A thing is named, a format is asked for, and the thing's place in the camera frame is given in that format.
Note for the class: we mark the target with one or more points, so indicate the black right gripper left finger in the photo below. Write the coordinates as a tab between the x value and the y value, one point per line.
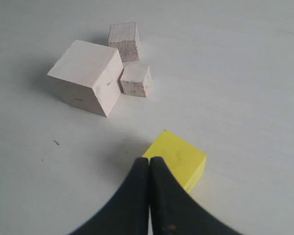
127	211

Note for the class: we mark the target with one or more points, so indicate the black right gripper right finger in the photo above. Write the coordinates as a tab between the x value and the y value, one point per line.
174	211

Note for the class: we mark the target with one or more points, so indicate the yellow block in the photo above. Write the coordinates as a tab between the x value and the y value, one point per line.
186	162

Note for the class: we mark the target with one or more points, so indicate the large wooden cube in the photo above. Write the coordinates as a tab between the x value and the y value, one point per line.
87	77

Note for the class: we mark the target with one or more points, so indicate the small wooden cube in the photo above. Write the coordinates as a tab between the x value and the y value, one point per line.
136	79

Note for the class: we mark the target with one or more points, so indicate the medium wooden cube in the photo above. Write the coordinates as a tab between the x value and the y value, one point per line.
125	38

